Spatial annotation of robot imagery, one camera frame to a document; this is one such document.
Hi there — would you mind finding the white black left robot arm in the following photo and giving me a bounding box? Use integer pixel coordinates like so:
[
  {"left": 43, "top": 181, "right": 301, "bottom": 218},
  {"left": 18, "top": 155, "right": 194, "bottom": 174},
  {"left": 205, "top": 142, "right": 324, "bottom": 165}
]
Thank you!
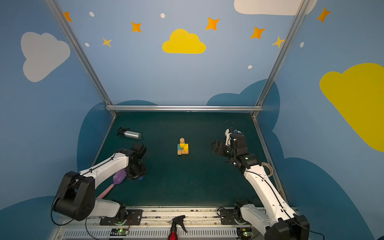
[{"left": 51, "top": 145, "right": 147, "bottom": 225}]

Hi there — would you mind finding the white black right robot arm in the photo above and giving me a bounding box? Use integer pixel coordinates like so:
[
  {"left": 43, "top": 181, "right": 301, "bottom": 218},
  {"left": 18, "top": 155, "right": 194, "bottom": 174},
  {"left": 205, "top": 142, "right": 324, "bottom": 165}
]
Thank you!
[{"left": 212, "top": 141, "right": 310, "bottom": 240}]

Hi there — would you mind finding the purple pink brush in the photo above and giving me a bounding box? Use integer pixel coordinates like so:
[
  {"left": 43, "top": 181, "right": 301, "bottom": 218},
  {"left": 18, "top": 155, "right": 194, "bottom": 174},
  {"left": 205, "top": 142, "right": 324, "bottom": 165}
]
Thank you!
[{"left": 97, "top": 169, "right": 127, "bottom": 199}]

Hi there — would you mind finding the silver spray bottle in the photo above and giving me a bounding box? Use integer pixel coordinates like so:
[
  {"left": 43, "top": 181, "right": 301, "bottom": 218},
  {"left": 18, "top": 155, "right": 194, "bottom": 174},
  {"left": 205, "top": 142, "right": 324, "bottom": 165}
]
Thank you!
[{"left": 117, "top": 128, "right": 142, "bottom": 140}]

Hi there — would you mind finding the white tape roll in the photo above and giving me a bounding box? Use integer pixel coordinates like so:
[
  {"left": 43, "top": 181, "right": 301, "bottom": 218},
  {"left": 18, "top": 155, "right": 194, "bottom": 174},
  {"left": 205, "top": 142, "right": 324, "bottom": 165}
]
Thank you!
[{"left": 262, "top": 163, "right": 274, "bottom": 178}]

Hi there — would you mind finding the left controller board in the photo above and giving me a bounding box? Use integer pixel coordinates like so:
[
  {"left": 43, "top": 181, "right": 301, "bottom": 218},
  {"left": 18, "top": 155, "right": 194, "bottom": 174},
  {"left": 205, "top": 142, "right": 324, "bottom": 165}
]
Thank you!
[{"left": 110, "top": 228, "right": 129, "bottom": 237}]

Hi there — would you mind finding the controller board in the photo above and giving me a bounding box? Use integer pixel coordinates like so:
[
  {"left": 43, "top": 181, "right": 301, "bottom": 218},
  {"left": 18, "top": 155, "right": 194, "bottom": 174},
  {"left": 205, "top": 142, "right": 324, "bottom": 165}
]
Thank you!
[
  {"left": 110, "top": 228, "right": 129, "bottom": 237},
  {"left": 236, "top": 228, "right": 254, "bottom": 240}
]

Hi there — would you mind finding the red spray bottle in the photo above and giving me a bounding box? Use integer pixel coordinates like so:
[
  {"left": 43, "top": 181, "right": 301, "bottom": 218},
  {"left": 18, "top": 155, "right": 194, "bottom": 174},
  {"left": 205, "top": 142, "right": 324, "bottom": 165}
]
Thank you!
[{"left": 168, "top": 215, "right": 188, "bottom": 240}]

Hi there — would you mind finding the right controller board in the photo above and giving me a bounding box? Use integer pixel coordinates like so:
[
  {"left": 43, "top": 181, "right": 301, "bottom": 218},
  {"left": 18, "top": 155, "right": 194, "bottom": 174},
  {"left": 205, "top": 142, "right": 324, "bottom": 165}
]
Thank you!
[{"left": 236, "top": 228, "right": 254, "bottom": 240}]

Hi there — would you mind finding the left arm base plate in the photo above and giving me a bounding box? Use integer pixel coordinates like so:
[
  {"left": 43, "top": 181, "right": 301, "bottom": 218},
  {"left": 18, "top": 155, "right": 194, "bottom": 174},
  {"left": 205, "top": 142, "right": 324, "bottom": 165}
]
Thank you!
[{"left": 100, "top": 209, "right": 143, "bottom": 226}]

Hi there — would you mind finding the aluminium back frame rail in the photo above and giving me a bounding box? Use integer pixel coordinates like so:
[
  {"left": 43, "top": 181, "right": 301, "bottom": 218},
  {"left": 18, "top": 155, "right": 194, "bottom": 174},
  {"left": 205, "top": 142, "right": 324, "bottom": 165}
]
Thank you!
[{"left": 106, "top": 105, "right": 263, "bottom": 112}]

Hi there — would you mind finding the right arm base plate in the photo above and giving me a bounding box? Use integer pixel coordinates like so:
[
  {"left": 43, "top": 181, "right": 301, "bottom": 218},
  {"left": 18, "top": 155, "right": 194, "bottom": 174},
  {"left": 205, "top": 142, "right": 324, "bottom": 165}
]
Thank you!
[{"left": 218, "top": 208, "right": 250, "bottom": 225}]

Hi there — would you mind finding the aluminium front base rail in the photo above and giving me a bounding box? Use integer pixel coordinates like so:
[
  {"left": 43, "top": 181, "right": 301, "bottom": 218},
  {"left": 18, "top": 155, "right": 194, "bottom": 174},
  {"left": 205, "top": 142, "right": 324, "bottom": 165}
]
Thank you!
[{"left": 49, "top": 206, "right": 310, "bottom": 240}]

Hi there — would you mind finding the aluminium right frame post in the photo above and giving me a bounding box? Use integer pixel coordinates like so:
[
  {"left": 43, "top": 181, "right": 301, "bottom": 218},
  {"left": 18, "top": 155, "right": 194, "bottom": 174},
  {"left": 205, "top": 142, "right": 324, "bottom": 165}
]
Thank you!
[{"left": 252, "top": 0, "right": 311, "bottom": 120}]

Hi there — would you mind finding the aluminium frame post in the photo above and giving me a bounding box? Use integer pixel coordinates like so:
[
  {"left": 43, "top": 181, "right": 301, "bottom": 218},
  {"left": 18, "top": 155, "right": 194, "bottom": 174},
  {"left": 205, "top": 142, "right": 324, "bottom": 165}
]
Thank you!
[
  {"left": 252, "top": 0, "right": 311, "bottom": 120},
  {"left": 45, "top": 0, "right": 113, "bottom": 107}
]

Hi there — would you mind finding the aluminium left frame post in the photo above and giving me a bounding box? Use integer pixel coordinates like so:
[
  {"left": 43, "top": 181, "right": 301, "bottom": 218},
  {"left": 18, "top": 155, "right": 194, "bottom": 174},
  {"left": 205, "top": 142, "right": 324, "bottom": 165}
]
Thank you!
[{"left": 45, "top": 0, "right": 113, "bottom": 107}]

